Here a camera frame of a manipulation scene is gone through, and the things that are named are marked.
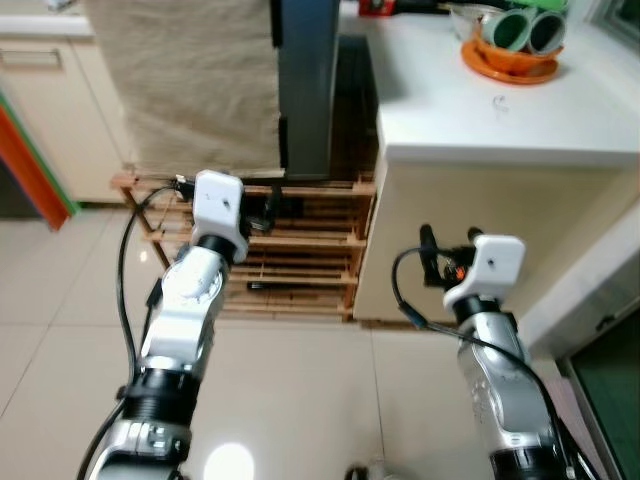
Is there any green board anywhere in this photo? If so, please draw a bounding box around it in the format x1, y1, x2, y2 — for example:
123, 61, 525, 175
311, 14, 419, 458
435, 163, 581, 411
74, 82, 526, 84
0, 92, 81, 216

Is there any pink floor mat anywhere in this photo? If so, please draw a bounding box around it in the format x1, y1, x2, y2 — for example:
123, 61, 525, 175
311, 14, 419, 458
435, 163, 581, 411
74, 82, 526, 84
543, 375, 613, 480

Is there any large beige ribbed cloth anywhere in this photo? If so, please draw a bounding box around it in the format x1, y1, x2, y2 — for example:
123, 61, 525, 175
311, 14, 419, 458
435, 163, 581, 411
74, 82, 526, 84
83, 0, 283, 179

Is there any orange bowl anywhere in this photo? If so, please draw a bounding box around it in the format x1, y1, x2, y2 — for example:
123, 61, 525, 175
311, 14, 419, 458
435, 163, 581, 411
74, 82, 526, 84
460, 36, 562, 87

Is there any wooden wine rack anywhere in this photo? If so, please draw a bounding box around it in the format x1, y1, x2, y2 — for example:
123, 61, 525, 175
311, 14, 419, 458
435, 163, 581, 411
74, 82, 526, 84
110, 170, 379, 323

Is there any beige kitchen cabinet white worktop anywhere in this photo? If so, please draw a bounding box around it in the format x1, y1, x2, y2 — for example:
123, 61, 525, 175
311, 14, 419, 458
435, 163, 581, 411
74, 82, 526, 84
0, 12, 136, 206

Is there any small dark grey fridge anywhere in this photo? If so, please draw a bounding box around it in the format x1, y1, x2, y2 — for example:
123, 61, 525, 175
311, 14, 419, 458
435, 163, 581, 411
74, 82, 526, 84
270, 0, 343, 183

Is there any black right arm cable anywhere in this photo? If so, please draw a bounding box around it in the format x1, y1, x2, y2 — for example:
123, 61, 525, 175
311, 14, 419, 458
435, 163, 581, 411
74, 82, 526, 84
389, 245, 576, 480

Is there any white counter unit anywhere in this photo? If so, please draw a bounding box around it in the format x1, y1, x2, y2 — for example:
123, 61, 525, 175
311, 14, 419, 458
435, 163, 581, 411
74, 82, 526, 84
350, 12, 640, 361

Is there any large black fridge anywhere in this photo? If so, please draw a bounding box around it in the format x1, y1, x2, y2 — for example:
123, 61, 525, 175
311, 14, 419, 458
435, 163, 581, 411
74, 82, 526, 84
0, 155, 46, 223

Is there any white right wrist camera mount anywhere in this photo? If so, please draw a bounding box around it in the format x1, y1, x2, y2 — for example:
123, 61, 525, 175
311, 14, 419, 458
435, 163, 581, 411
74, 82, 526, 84
441, 235, 527, 314

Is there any glass sliding door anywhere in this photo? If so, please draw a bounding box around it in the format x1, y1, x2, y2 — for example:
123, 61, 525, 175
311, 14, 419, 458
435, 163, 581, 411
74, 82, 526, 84
568, 305, 640, 480

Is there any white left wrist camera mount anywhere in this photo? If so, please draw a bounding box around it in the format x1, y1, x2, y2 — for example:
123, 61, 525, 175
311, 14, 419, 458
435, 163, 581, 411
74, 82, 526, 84
191, 170, 250, 264

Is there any clear glass bowl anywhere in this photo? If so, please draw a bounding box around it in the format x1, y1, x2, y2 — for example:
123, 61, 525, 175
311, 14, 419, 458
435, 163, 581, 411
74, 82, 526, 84
445, 2, 496, 43

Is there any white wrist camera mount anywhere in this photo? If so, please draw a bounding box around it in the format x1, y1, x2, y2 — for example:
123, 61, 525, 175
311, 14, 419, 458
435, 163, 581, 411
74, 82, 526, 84
441, 235, 527, 314
191, 170, 250, 264

